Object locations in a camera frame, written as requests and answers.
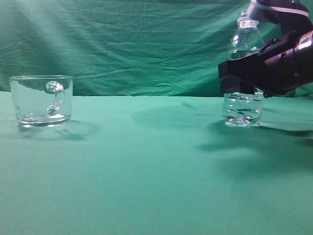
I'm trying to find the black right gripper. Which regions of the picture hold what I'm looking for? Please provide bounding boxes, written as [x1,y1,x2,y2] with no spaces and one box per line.
[218,31,313,98]

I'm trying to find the clear plastic water bottle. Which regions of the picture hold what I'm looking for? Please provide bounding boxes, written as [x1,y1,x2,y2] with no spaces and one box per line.
[223,10,264,126]

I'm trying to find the green backdrop cloth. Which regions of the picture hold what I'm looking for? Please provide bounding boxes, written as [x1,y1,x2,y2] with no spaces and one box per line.
[0,0,313,98]

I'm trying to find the green table cloth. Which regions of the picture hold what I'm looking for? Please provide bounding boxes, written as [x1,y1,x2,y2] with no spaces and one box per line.
[0,92,313,235]

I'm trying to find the clear glass mug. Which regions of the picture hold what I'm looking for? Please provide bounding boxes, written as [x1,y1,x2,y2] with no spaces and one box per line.
[9,75,73,127]

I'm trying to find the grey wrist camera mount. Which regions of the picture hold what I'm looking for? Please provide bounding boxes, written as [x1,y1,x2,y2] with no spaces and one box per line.
[247,0,313,36]

